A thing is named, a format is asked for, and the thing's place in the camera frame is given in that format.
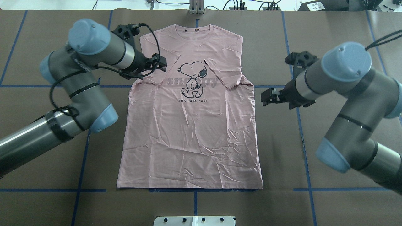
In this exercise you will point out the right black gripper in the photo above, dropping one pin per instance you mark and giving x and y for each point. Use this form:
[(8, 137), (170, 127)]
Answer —
[(290, 91)]

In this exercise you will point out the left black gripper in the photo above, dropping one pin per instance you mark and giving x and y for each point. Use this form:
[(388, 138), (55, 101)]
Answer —
[(140, 63)]

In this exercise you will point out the pink snoopy t-shirt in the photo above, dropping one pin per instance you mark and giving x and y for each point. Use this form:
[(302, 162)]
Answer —
[(193, 126)]

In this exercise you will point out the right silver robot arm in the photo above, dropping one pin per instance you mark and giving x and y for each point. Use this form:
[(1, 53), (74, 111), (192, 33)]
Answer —
[(370, 96)]

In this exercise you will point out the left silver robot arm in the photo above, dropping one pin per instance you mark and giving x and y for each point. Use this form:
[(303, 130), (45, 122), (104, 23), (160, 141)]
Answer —
[(78, 102)]

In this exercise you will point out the black box with label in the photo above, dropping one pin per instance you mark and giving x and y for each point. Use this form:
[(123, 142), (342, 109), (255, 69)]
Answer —
[(324, 5)]

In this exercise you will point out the blue tape grid lines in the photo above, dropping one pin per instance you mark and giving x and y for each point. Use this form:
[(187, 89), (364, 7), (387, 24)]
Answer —
[(74, 184)]

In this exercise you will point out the aluminium frame post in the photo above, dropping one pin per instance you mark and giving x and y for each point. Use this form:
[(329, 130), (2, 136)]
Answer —
[(196, 7)]

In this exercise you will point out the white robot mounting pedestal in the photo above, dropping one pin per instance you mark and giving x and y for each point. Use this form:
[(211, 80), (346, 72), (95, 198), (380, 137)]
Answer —
[(224, 220)]

